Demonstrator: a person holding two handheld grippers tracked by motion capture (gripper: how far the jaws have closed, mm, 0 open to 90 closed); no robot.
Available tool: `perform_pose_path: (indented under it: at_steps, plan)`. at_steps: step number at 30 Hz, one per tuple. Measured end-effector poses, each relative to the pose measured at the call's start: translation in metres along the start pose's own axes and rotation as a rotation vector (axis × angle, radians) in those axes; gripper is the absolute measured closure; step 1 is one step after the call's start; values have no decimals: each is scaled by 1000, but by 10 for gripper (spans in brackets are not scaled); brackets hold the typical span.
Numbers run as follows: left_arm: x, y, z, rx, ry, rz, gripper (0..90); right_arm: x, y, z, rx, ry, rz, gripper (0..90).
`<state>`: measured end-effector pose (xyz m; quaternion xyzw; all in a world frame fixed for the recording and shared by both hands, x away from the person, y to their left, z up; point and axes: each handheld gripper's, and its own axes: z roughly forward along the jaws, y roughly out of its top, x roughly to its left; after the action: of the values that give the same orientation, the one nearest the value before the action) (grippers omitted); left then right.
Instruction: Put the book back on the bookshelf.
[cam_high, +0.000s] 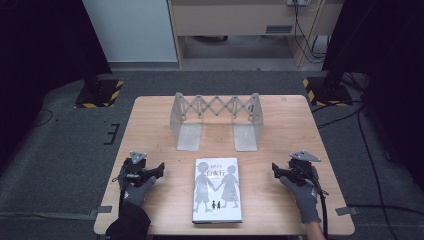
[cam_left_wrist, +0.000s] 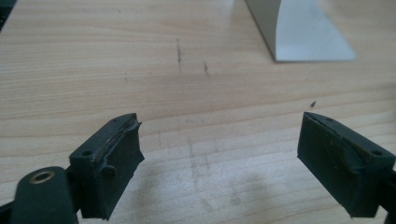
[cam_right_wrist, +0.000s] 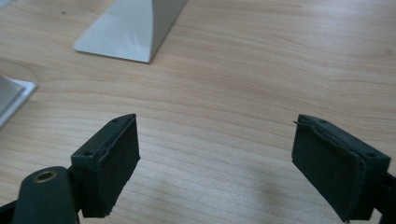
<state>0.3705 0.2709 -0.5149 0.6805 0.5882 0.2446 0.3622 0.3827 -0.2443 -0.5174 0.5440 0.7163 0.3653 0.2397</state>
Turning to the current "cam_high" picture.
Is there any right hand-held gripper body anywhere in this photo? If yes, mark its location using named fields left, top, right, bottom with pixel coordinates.
left=286, top=150, right=323, bottom=188

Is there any person's left hand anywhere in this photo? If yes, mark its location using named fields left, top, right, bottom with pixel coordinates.
left=122, top=175, right=157, bottom=208

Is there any person's right hand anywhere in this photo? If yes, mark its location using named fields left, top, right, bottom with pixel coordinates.
left=279, top=175, right=322, bottom=224

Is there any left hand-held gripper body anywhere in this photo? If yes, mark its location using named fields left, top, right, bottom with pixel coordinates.
left=117, top=151, right=152, bottom=188

